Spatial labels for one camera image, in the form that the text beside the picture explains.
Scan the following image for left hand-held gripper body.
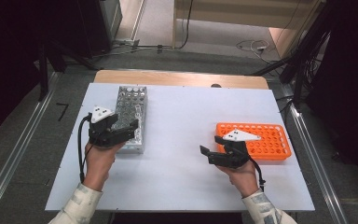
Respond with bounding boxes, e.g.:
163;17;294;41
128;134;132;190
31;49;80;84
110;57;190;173
88;105;120;147

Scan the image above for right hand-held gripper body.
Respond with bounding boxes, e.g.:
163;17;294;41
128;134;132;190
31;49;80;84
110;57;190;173
208;128;262;170

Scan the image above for metal test tube rack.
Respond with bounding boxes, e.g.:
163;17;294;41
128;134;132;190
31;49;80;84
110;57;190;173
111;85;148;155

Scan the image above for orange test tube rack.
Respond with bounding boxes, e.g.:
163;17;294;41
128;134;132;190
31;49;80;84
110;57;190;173
215;121;293;161

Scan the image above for person's right hand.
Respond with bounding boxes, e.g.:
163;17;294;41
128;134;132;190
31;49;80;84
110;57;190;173
217;160;260;199

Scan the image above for person's left hand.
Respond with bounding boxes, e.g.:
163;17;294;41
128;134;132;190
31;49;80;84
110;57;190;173
83;141;125;192

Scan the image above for white board sheet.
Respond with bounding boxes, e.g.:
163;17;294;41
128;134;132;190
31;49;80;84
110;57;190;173
45;82;316;213

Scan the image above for wooden table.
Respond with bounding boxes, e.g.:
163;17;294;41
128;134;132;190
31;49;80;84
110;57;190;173
92;69;269;91

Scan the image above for black metal stand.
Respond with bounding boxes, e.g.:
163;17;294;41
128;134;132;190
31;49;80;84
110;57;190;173
36;40;102;102

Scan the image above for grey power strip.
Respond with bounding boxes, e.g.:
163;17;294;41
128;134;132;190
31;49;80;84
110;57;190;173
113;37;141;48

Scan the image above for dark grey cabinet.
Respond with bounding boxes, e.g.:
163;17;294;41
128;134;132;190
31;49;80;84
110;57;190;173
74;0;124;60

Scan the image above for light metal strip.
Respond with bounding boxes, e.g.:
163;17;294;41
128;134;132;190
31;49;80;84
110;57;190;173
130;0;147;41

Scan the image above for black curtain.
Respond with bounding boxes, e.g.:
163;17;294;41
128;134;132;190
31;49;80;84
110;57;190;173
306;0;358;194
0;0;78;144

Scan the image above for light wooden furniture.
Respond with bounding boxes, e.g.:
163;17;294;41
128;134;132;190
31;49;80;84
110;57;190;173
172;0;324;60

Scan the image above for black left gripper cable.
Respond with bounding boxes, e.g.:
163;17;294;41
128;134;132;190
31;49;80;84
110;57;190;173
77;113;93;184

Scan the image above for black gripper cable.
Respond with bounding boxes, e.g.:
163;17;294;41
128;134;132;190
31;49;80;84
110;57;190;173
77;113;93;184
247;155;267;192

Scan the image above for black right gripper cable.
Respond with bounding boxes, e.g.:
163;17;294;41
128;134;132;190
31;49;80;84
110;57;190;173
247;155;267;192

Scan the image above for metal floor rail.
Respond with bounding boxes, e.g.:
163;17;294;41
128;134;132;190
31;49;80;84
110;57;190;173
279;82;351;224
0;72;60;224

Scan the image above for black stand with cables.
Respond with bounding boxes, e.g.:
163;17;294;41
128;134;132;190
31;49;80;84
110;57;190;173
251;0;334;108

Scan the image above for white cable with plug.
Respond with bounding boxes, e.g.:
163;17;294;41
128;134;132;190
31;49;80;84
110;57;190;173
235;38;276;64

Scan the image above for black hanging cable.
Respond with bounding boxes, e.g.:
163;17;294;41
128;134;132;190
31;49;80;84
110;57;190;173
173;0;195;50

